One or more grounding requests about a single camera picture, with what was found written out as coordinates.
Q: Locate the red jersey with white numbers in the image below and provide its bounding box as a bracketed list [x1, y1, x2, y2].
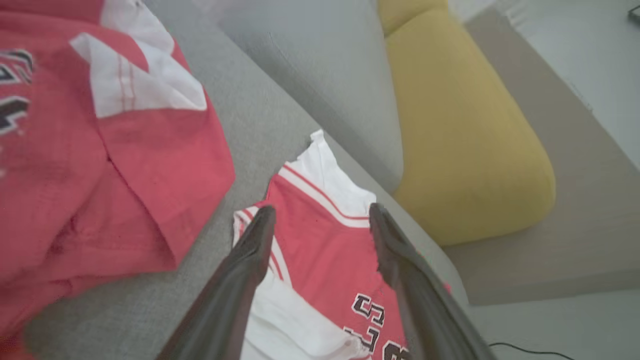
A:
[0, 0, 236, 360]

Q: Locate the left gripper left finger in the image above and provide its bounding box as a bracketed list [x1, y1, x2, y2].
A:
[157, 205, 277, 360]

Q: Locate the grey fabric sofa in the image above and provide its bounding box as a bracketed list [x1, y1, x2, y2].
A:
[22, 0, 471, 360]

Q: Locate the yellow sofa cushion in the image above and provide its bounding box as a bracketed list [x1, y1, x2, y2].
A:
[377, 0, 557, 247]

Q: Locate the black cable on floor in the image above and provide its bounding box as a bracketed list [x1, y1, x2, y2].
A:
[487, 342, 576, 360]

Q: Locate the light grey rug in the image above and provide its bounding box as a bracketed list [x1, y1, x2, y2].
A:
[500, 0, 640, 171]

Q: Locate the red jersey with black letters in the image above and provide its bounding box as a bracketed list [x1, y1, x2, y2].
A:
[232, 129, 451, 360]

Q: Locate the grey sofa back cushion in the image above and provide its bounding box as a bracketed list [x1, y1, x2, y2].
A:
[190, 0, 405, 195]

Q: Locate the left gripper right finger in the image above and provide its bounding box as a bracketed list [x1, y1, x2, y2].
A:
[369, 202, 496, 360]

